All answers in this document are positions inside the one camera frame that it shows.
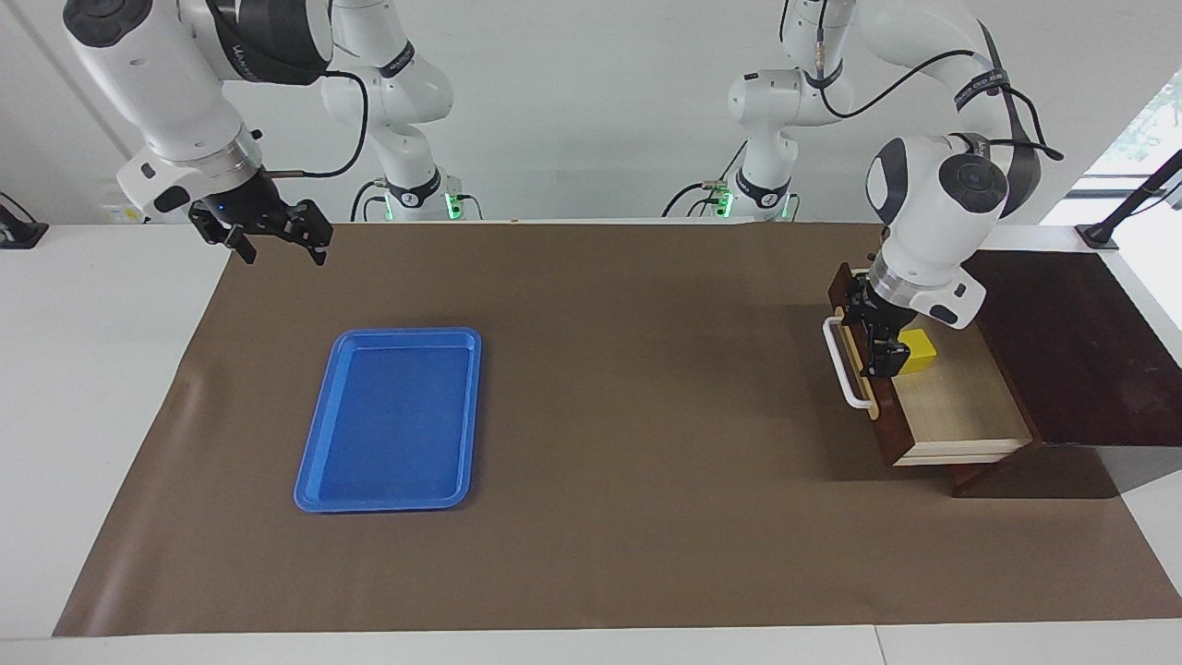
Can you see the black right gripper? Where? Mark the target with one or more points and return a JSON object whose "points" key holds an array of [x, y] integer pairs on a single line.
{"points": [[245, 214]]}

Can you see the yellow block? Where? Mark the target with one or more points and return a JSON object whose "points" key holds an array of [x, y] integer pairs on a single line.
{"points": [[922, 355]]}

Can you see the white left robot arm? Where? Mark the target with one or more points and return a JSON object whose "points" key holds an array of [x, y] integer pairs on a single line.
{"points": [[933, 212]]}

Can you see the brown table mat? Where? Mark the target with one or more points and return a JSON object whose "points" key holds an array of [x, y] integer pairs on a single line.
{"points": [[646, 416]]}

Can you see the blue plastic tray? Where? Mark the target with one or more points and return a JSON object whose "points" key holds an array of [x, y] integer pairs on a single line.
{"points": [[388, 425]]}

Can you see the black camera stand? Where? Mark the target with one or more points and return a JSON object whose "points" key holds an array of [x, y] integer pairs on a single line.
{"points": [[1099, 234]]}

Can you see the white wall socket strip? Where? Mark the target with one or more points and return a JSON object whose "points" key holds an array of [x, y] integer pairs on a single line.
{"points": [[115, 214]]}

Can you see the black clamp mount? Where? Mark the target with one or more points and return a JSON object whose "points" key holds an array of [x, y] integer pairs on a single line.
{"points": [[18, 235]]}

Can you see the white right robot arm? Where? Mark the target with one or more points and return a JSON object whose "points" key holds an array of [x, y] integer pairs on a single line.
{"points": [[166, 92]]}

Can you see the dark wooden cabinet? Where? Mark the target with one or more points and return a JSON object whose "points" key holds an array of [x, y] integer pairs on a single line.
{"points": [[1080, 351]]}

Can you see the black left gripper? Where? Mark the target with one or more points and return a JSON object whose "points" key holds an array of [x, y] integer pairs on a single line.
{"points": [[877, 314]]}

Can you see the bright window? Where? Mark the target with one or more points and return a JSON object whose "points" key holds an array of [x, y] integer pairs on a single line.
{"points": [[1150, 129]]}

